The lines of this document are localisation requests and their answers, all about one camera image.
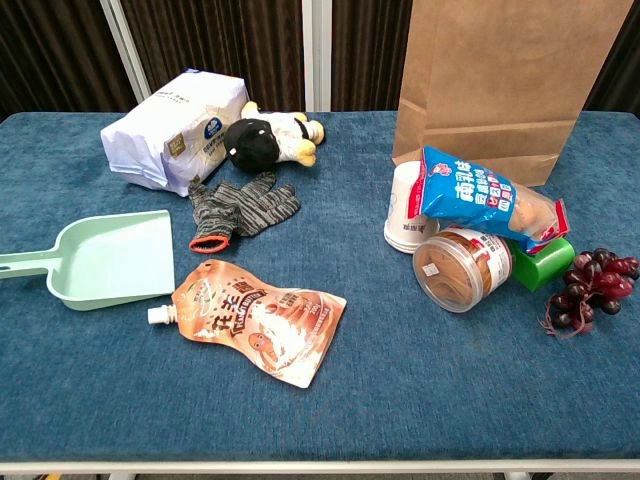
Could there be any blue table cloth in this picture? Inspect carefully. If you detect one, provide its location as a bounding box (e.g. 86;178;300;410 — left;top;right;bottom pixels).
0;110;640;462

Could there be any brown paper bag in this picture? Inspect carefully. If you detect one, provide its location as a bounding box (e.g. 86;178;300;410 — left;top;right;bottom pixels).
391;0;636;188

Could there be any slanted white frame post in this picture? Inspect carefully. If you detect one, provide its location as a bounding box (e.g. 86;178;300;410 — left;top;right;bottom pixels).
98;0;153;105

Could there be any upright white frame post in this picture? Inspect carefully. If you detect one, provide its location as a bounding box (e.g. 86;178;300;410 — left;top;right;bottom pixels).
301;0;333;113

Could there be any dark brown pleated curtain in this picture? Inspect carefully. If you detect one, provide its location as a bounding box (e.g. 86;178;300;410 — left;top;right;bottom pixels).
0;0;640;121

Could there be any white table frame edge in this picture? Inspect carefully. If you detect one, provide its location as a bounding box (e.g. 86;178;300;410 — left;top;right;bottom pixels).
0;459;640;480

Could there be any orange peanut butter pouch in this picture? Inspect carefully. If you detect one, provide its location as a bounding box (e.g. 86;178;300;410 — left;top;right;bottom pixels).
146;259;348;390

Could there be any purple plastic grape bunch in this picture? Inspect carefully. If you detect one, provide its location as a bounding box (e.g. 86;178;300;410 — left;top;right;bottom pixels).
538;247;640;340

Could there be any white tissue paper pack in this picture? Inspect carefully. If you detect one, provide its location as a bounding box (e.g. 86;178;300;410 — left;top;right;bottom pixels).
99;68;251;198

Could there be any green toy building block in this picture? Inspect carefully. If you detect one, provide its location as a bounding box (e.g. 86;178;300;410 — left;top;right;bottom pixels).
508;235;577;294

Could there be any grey striped knit glove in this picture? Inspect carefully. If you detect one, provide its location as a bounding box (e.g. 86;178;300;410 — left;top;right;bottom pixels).
187;171;302;253

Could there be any stack of white paper cups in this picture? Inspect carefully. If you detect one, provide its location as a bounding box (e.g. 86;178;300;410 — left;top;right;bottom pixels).
383;160;441;255

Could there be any blue snack bag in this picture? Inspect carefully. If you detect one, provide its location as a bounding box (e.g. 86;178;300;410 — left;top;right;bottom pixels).
407;145;571;256

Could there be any clear round plastic jar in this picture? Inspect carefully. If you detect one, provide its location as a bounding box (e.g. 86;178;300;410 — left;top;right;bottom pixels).
412;225;515;314

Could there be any mint green plastic dustpan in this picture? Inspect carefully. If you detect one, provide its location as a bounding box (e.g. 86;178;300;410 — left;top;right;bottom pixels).
0;209;176;312

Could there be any black and white plush toy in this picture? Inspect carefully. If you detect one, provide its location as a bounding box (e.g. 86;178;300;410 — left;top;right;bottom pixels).
222;100;326;174

